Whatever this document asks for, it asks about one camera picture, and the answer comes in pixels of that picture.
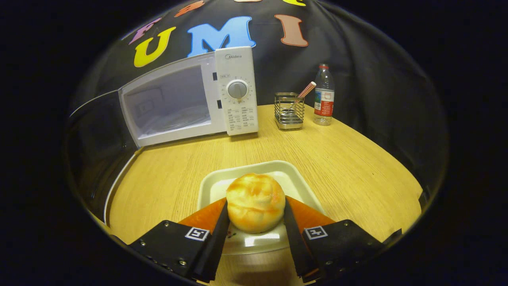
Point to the clear plastic water bottle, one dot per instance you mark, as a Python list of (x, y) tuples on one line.
[(324, 99)]

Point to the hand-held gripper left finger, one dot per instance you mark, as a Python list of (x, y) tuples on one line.
[(216, 246)]

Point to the white square plate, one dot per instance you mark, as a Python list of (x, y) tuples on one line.
[(214, 186)]

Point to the white microwave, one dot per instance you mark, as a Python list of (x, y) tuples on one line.
[(238, 115)]

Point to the glass microwave turntable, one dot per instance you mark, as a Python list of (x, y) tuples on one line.
[(178, 123)]

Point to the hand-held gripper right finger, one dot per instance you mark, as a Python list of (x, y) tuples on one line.
[(293, 246)]

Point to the golden round bread bun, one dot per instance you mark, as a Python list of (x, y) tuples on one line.
[(256, 202)]

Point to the red checked straw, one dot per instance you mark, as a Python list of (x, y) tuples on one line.
[(307, 89)]

